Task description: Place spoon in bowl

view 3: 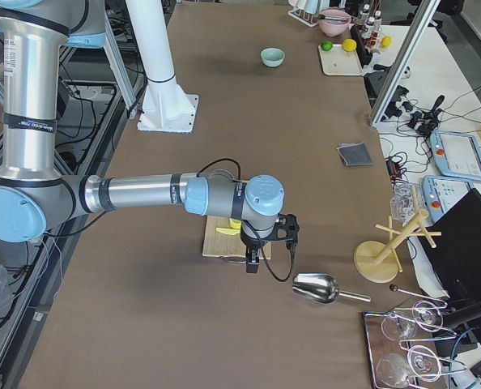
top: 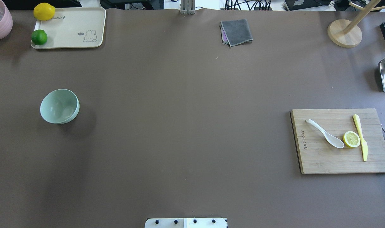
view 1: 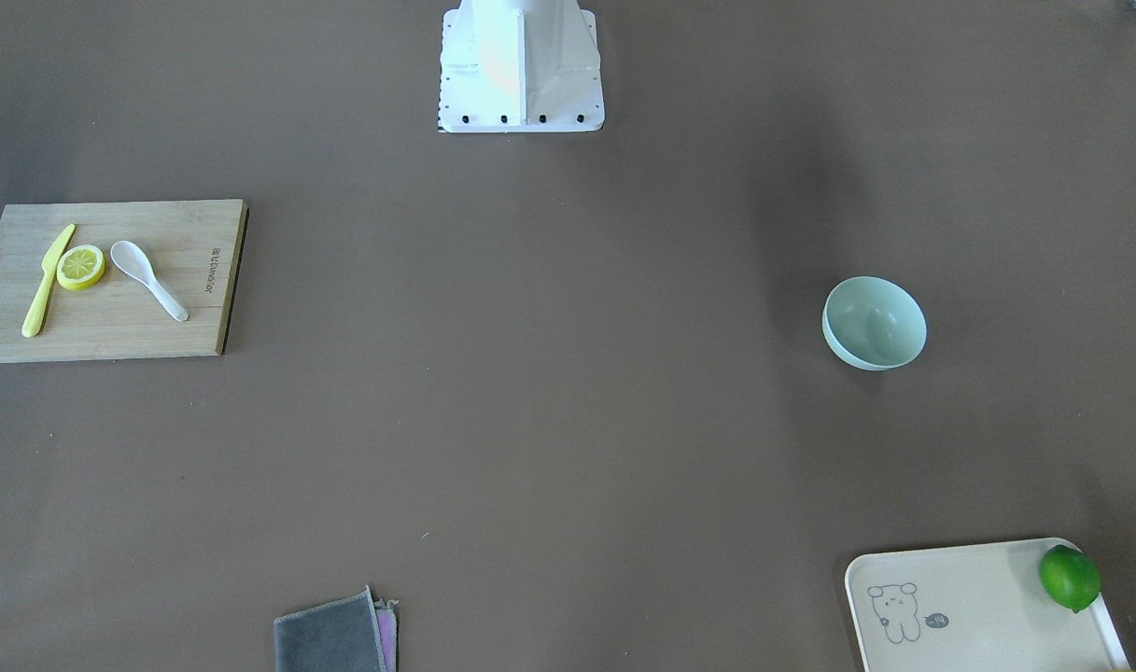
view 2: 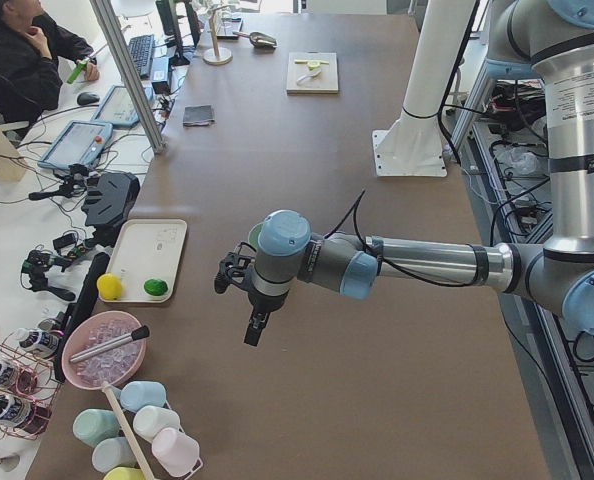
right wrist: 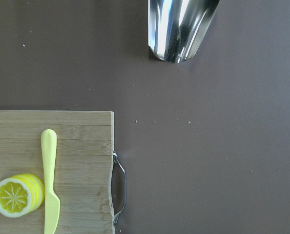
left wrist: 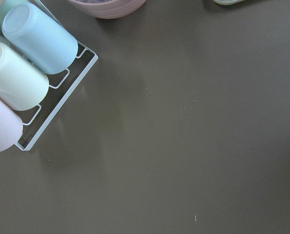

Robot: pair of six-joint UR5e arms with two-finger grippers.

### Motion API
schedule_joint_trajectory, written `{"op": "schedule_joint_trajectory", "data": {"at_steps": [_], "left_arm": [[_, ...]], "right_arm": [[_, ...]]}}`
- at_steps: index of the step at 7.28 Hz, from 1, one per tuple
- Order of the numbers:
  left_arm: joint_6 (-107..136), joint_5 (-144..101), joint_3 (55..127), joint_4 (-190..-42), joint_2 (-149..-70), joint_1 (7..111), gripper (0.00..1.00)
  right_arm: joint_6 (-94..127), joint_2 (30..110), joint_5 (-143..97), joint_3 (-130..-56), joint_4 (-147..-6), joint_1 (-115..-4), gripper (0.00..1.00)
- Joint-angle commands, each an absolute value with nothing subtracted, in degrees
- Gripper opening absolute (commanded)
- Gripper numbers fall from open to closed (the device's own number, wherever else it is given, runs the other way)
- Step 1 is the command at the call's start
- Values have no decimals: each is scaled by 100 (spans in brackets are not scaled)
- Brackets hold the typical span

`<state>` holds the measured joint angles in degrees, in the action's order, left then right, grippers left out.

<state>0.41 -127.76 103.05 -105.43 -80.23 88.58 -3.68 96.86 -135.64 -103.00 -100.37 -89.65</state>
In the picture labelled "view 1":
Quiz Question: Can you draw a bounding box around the pale green bowl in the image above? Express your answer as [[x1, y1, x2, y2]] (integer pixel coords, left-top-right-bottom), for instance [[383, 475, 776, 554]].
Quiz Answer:
[[820, 276, 929, 371]]

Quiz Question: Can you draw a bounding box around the purple cloth under grey cloth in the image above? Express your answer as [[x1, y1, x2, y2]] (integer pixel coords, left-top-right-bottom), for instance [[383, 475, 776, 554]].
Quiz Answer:
[[371, 600, 400, 672]]

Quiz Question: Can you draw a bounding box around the grey folded cloth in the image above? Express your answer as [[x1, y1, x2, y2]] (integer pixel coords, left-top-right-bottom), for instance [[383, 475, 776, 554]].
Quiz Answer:
[[273, 586, 389, 672]]

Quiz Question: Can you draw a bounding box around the cream tray with bear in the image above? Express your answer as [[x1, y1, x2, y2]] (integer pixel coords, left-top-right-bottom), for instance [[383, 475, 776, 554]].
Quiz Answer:
[[844, 539, 1130, 671]]

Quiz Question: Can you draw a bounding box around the lemon slice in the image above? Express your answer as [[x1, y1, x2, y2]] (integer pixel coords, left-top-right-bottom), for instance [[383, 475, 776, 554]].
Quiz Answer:
[[56, 245, 106, 292]]

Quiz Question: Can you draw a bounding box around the yellow plastic knife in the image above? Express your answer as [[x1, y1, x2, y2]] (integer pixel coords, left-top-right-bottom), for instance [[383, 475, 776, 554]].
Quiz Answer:
[[20, 224, 77, 339]]

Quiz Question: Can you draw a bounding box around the green lime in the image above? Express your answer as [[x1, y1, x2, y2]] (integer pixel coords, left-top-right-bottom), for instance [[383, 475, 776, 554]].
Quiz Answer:
[[1038, 544, 1102, 613]]

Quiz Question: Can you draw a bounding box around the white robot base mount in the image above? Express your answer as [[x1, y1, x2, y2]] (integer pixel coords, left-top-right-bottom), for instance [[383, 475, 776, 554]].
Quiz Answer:
[[437, 1, 605, 133]]

